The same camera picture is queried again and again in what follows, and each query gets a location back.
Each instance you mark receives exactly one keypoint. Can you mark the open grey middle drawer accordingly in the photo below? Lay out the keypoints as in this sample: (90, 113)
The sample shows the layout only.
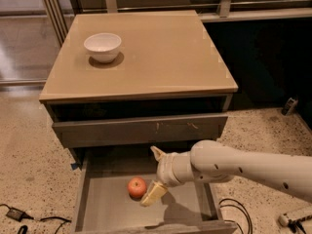
(104, 205)

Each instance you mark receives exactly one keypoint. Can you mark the small dark floor device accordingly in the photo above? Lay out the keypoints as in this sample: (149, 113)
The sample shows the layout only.
(289, 106)

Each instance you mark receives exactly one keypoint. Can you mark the grey top drawer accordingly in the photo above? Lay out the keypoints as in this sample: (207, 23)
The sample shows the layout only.
(78, 134)

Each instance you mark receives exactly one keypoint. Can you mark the grey cabinet with tan top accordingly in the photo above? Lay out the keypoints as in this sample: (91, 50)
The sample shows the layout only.
(168, 65)

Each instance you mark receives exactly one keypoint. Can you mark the white power strip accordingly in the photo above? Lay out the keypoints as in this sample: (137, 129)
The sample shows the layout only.
(294, 220)

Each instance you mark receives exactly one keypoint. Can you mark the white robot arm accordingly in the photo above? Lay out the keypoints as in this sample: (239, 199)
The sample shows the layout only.
(209, 161)

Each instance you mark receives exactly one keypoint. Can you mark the black power adapter with cable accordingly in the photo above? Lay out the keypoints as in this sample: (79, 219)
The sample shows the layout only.
(19, 215)

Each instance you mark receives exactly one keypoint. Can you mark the white ceramic bowl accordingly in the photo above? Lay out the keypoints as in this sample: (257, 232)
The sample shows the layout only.
(103, 47)

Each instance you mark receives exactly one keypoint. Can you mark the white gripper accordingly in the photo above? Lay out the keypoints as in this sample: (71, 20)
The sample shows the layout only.
(166, 170)

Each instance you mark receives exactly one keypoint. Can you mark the red apple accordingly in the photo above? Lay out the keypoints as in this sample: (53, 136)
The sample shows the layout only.
(137, 187)

